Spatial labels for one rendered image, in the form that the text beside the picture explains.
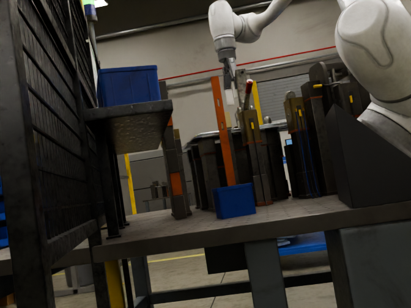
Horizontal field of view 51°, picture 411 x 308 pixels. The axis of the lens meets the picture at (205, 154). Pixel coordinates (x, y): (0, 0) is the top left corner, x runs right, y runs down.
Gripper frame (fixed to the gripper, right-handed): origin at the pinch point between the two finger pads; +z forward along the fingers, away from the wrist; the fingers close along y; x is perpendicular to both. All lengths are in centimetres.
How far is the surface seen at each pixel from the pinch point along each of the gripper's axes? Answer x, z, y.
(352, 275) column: 0, 58, -81
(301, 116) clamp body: -18.0, 13.8, -23.0
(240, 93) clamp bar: 1.1, 1.2, -16.2
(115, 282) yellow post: 60, 72, 43
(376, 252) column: -5, 54, -83
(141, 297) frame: 51, 91, 87
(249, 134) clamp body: 1.2, 17.4, -20.1
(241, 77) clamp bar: -0.1, -4.6, -17.0
